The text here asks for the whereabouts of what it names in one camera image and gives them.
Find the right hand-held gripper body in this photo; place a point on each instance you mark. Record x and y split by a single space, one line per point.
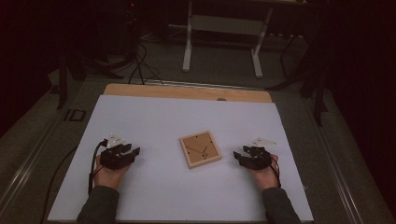
260 157

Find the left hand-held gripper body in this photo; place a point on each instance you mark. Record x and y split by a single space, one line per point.
112 158

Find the wooden photo frame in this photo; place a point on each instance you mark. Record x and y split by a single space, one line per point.
200 150

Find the person's left hand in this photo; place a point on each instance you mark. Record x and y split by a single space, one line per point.
107 177

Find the person's right hand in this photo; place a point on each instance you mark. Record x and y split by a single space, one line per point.
266 177

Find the black floor outlet box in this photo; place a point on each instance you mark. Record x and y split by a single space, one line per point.
75 115

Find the wooden table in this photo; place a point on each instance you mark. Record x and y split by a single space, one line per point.
186 92

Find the black metal stand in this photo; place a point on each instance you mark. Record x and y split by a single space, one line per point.
63 81
318 93

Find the metal floor rail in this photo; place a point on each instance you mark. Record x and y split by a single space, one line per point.
337 174
28 161

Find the white metal desk frame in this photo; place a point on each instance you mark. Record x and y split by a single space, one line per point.
187 46

